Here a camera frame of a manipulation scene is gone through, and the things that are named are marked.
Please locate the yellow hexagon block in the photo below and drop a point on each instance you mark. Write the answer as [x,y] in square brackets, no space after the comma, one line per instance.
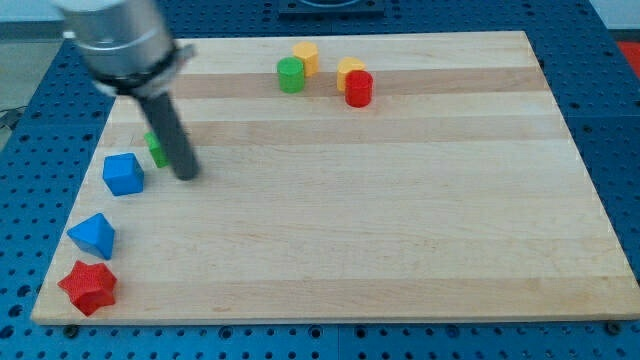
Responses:
[308,53]

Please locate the green cylinder block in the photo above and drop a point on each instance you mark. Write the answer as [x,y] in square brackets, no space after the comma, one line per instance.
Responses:
[291,76]

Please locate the green star block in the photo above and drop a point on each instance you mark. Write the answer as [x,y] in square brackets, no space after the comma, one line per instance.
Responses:
[158,156]

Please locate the blue triangle block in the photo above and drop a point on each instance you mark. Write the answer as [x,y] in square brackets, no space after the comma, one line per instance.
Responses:
[94,235]

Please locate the red star block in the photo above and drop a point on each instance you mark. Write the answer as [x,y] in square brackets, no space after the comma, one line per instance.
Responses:
[89,287]

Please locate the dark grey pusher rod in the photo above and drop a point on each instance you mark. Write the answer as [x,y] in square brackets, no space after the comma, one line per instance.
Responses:
[165,123]

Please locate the wooden board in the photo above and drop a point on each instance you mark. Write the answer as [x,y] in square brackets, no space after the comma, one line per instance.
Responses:
[456,195]

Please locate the blue cube block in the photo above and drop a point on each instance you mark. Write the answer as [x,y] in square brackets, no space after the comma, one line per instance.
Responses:
[123,174]

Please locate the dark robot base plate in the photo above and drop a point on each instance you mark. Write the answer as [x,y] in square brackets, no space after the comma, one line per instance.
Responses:
[288,8]

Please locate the red cylinder block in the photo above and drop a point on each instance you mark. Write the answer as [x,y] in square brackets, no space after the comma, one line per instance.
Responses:
[358,88]

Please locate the yellow heart block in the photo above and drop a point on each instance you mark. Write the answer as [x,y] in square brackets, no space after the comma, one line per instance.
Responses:
[344,67]

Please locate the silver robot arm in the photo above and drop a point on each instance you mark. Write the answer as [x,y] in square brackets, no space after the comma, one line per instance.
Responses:
[130,51]

